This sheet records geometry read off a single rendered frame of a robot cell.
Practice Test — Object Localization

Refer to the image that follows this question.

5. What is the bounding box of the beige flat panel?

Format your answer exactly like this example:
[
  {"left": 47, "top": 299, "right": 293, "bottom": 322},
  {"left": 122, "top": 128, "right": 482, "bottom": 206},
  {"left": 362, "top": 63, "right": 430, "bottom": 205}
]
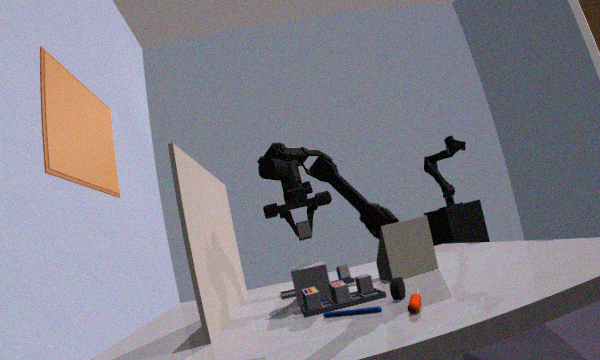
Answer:
[{"left": 168, "top": 143, "right": 249, "bottom": 344}]

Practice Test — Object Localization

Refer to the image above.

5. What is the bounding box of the blue rod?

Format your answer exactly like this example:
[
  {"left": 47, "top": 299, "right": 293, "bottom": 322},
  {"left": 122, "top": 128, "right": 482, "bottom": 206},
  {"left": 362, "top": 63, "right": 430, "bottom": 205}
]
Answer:
[{"left": 323, "top": 306, "right": 382, "bottom": 317}]

